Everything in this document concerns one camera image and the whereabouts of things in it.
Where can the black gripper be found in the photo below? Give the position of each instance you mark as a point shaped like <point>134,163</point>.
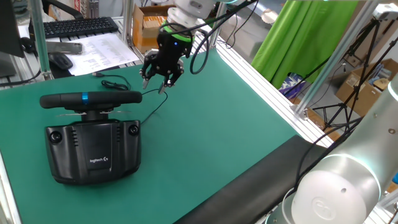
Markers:
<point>171,53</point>

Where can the black racing steering wheel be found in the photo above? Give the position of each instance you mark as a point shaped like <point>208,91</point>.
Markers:
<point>109,97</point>

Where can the black Logitech wheel base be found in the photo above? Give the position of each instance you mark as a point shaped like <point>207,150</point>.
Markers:
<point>93,146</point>

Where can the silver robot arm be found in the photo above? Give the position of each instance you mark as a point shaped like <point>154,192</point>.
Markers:
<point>342,186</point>

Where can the taped cardboard box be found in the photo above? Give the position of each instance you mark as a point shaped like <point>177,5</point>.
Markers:
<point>146,28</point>

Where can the white printed paper sheet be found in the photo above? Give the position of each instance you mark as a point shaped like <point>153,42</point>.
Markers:
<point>102,53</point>

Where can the green table mat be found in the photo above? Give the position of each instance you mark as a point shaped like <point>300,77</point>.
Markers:
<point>202,140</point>

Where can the black computer keyboard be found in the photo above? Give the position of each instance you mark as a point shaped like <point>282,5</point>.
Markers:
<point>77,27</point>

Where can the silver metal plate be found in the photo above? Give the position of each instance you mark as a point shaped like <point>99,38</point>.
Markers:
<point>63,47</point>

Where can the black computer mouse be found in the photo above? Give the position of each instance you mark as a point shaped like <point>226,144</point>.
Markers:
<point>60,60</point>

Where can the black mouse pad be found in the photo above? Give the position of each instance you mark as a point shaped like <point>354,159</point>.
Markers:
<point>59,74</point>

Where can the black chair armrest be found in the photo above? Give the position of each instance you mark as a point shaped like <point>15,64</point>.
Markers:
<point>66,9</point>

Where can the blue patterned bag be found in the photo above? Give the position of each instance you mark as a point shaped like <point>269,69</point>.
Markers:
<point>290,85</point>

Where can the bright green curtain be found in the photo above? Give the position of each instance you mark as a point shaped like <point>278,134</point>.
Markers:
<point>295,40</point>

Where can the black foam strip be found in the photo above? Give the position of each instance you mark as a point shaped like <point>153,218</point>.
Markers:
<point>248,186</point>

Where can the black computer monitor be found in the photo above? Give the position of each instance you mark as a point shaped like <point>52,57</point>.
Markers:
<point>9,31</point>

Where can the open cardboard box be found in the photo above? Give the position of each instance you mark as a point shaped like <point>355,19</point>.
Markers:
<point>370,93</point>

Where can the aluminium frame post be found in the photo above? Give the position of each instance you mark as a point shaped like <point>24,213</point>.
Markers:
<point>127,21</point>
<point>38,37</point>
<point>329,65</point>

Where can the aluminium table frame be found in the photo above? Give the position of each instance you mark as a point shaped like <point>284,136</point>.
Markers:
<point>264,90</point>

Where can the black camera tripod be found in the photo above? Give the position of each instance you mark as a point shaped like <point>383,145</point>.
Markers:
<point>344,105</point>

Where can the grey camera on tripod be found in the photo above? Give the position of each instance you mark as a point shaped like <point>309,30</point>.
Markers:
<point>385,11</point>

